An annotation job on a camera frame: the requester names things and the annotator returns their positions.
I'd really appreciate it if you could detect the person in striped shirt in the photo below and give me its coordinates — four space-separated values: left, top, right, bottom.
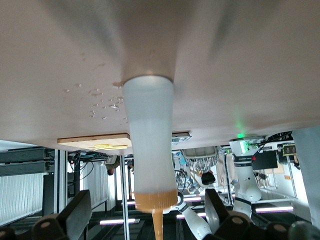
183 146 222 186

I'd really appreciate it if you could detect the black monitor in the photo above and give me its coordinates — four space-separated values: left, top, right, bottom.
251 150 279 171

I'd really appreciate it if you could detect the wooden cutting board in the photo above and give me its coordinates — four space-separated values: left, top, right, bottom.
56 133 133 156

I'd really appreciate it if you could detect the translucent sauce bottle orange cap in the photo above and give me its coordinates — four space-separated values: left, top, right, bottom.
121 74 179 240

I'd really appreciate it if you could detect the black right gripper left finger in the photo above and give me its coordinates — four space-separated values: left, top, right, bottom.
0 189 93 240

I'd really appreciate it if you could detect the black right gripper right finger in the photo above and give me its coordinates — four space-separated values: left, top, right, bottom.
204 188 301 240

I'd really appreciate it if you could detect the silver digital kitchen scale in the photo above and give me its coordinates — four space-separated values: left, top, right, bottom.
171 132 193 146

